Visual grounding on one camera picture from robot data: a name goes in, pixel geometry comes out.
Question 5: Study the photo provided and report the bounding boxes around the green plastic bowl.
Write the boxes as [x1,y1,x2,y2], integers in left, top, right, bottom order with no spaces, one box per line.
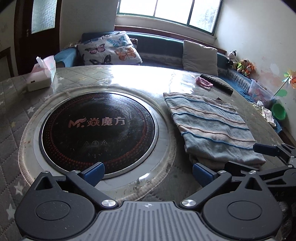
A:
[271,103,286,121]

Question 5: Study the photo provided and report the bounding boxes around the quilted grey table cover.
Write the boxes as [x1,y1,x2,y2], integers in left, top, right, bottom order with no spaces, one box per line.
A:
[1,65,295,240]

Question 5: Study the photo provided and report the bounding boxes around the black round induction cooktop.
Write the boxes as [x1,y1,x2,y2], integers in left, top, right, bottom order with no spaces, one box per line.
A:
[39,92,159,179]

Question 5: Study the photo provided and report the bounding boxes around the clear plastic storage box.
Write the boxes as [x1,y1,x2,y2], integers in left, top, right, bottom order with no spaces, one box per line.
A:
[248,79,275,108]

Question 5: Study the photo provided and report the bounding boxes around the colourful pinwheel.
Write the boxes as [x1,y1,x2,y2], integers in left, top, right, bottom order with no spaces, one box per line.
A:
[274,69,295,97]

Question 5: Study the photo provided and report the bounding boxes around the black remote control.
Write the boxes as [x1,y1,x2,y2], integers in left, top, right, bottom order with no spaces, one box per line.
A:
[200,74,233,95]

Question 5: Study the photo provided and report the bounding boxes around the plush toys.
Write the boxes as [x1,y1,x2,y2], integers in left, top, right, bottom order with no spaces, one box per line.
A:
[227,50,255,77]

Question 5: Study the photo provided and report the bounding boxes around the pink tissue box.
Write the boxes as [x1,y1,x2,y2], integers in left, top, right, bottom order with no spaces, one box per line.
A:
[24,55,56,92]

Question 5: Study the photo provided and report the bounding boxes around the beige plain cushion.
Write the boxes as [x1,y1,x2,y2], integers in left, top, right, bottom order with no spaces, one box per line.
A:
[182,40,218,76]

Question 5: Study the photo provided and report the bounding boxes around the butterfly print pillow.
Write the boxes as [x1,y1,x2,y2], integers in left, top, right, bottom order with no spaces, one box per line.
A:
[77,32,142,65]

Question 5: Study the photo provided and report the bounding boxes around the blue sofa bench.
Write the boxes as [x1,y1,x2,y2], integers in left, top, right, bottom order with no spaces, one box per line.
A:
[54,31,285,133]

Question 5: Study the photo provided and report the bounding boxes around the dark wooden door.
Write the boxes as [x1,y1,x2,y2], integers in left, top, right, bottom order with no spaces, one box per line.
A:
[14,0,62,75]

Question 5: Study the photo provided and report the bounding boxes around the pink hair tie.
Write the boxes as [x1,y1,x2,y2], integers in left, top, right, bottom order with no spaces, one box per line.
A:
[195,76,214,89]

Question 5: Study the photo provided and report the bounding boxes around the window with green frame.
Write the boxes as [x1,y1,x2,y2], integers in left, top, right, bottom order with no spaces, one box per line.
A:
[117,0,223,35]

